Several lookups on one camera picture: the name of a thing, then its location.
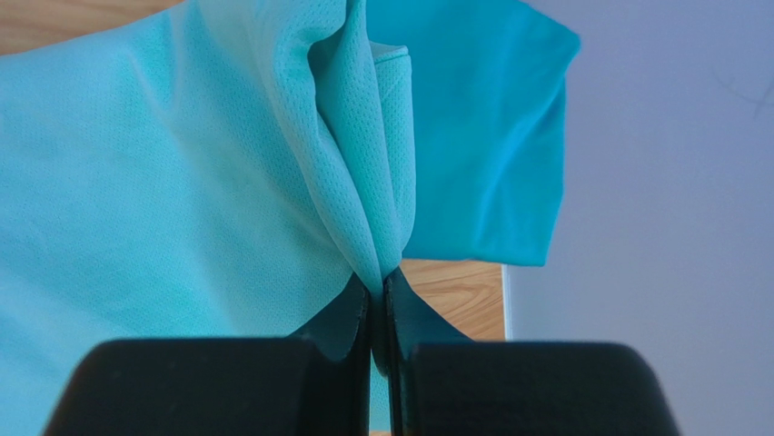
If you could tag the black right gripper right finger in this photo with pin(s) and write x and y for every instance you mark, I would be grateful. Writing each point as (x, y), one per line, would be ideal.
(442, 382)

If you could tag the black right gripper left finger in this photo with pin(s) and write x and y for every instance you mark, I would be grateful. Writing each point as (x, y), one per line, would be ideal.
(314, 381)

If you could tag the mint green t shirt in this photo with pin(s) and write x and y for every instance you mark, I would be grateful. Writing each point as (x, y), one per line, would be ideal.
(221, 168)

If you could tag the folded teal t shirt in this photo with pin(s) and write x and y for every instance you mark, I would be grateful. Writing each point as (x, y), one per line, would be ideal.
(489, 98)

